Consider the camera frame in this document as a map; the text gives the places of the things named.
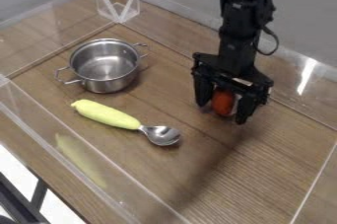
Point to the red and white toy mushroom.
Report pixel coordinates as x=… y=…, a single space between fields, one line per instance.
x=224 y=102

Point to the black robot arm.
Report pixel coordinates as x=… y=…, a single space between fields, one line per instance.
x=245 y=18

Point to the silver metal pot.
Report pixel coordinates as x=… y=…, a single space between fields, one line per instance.
x=104 y=65

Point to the spoon with yellow handle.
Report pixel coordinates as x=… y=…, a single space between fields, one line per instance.
x=160 y=135

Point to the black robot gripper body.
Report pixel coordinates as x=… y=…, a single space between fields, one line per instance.
x=230 y=69

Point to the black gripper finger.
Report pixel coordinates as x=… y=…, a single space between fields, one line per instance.
x=202 y=89
x=248 y=103

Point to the black metal table frame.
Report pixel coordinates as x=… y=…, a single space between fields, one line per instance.
x=19 y=210

